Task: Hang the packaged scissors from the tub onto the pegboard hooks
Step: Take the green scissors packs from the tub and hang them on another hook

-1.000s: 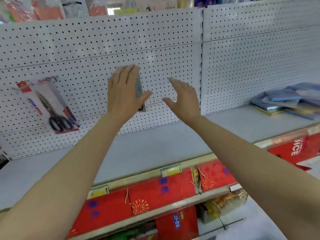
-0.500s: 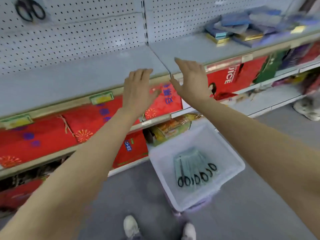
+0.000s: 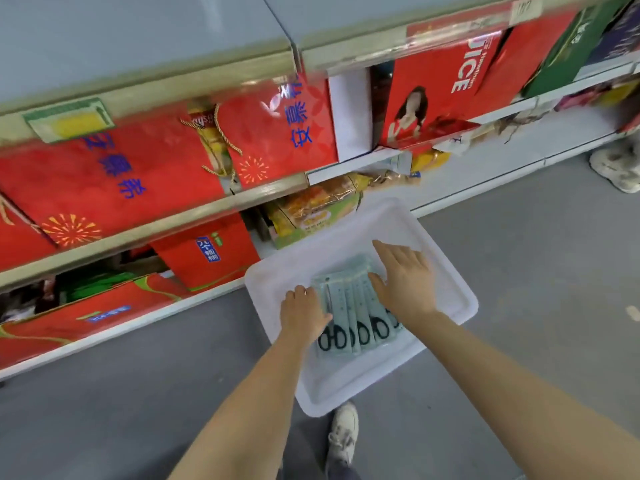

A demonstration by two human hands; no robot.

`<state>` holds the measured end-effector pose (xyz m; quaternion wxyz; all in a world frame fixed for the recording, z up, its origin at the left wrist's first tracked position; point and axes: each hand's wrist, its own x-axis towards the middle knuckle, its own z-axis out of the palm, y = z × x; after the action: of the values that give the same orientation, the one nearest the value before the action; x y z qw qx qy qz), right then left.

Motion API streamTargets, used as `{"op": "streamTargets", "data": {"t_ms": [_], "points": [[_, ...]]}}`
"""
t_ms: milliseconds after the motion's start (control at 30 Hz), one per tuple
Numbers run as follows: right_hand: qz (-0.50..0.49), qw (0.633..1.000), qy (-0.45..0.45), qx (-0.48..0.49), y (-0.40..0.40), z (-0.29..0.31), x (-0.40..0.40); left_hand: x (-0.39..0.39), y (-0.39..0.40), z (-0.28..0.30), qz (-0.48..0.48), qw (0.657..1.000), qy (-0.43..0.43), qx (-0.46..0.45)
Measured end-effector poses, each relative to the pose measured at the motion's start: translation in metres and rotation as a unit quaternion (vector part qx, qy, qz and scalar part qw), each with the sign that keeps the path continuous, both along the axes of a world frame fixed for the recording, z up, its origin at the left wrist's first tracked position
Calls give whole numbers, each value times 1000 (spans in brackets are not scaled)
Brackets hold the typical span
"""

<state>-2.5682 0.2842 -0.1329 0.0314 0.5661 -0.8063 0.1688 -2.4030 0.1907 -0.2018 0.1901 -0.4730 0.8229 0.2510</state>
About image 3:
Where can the person's left hand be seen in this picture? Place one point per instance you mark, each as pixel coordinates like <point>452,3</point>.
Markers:
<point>302,314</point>

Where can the person's right hand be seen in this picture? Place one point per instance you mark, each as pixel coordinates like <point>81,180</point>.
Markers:
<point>405,282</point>

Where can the row of green scissors packs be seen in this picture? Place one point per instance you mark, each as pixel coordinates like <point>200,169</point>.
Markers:
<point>350,304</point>

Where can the white plastic bin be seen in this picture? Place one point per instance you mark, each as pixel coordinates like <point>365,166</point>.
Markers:
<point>350,379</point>

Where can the person's left forearm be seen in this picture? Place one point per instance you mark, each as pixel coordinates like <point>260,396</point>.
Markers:
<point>240,419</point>

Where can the person's right forearm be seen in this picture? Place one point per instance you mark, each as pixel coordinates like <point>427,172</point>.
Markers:
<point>525,409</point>

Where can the red box blue label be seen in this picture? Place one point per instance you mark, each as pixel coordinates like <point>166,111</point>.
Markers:
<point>235,264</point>

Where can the person's white right shoe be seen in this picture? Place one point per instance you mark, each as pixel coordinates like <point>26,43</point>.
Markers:
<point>343,432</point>

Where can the person's right leg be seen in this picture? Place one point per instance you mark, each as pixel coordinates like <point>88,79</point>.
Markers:
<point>342,472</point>

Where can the flat red box green stripe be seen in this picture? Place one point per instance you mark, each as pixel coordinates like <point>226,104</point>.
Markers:
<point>60,329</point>

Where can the plain red gift box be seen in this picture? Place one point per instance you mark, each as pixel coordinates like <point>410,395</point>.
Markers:
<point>530,59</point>

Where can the green gift box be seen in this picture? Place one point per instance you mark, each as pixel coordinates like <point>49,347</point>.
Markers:
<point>575,44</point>

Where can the dark blue gift box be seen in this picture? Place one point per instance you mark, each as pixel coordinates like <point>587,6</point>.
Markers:
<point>617,39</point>

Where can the yellow snack bag pack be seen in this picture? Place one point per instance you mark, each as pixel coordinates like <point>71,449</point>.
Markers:
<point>320,209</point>

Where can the dark brown snack pack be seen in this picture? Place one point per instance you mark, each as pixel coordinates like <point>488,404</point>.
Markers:
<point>382,104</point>

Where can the yellow chips bag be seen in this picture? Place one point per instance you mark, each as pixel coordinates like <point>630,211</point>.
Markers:
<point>212,139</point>

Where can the green bag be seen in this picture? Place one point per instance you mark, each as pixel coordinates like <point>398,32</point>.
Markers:
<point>95,287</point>

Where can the white paper scrap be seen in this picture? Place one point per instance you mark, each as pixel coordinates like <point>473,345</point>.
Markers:
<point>633,313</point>

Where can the yellow green price tag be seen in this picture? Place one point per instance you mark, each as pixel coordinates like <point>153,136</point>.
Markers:
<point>70,122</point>

